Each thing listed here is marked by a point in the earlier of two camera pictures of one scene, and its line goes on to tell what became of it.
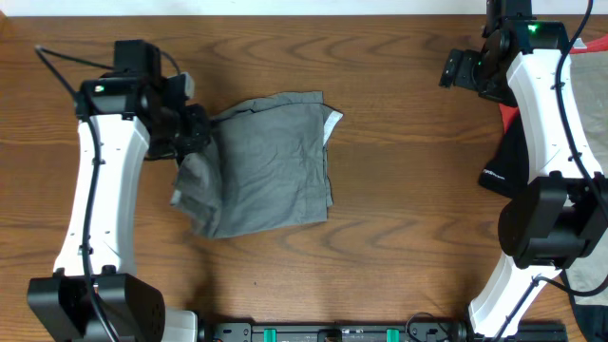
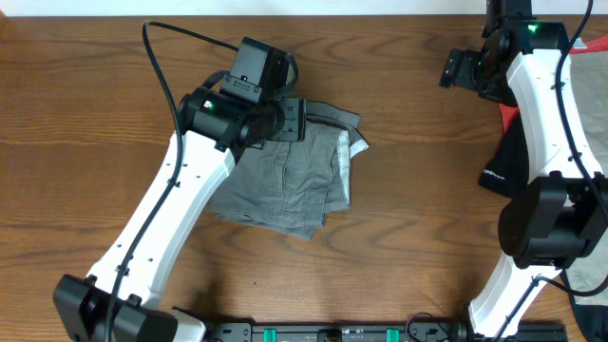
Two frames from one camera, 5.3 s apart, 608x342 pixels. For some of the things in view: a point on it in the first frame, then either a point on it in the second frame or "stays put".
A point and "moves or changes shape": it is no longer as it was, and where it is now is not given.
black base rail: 378,332 stays put
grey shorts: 264,165 moves or changes shape
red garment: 599,45 stays put
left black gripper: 201,133 -> 295,113
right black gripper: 470,59 stays put
